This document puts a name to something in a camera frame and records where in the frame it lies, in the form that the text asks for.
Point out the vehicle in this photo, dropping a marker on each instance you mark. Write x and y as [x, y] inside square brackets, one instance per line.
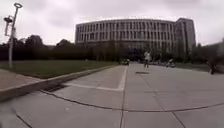
[170, 62]
[126, 61]

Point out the dark manhole cover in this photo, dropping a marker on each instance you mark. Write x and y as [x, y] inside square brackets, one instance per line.
[142, 72]

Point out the person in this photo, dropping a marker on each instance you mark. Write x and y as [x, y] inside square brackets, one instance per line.
[147, 57]
[213, 66]

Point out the large curved grey building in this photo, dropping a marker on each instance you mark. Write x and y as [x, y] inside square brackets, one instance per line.
[133, 33]

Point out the grey stone paved way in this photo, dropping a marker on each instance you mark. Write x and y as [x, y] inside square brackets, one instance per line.
[150, 96]

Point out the green grass lawn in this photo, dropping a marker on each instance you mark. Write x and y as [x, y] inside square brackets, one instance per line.
[50, 67]

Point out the row of dark trees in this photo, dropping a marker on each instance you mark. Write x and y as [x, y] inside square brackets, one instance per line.
[50, 51]

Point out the grey stone kerb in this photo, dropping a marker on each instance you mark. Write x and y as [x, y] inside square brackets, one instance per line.
[50, 81]

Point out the grass verge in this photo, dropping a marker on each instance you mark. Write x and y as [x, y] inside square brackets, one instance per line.
[193, 66]

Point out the grey paved side strip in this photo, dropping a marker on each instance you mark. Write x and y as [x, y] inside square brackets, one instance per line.
[13, 80]

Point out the tall lamp pole with cameras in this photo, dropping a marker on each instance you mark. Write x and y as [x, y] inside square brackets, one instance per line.
[11, 40]

